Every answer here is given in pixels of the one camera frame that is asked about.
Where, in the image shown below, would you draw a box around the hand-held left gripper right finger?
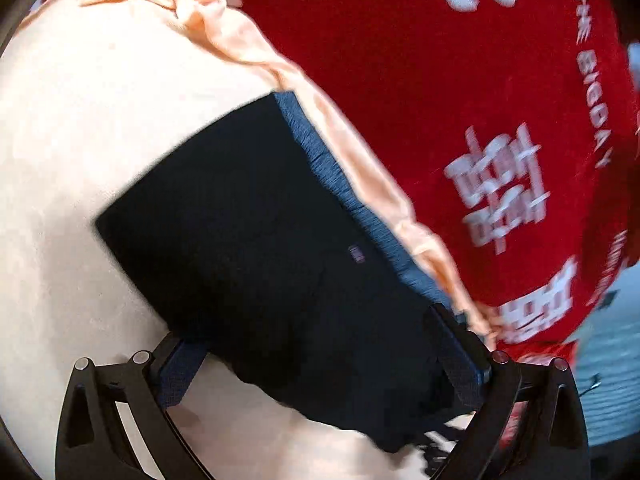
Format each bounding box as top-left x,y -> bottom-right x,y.
424,302 -> 592,480

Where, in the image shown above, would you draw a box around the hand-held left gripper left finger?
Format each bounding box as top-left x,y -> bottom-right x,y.
54,332 -> 216,480

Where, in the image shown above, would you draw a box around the black pants with blue trim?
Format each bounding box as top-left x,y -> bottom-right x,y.
95,91 -> 482,454

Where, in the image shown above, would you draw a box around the peach bed sheet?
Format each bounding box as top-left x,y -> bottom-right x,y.
0,0 -> 497,480

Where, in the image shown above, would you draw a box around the red printed blanket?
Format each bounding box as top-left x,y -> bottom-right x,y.
30,0 -> 637,476

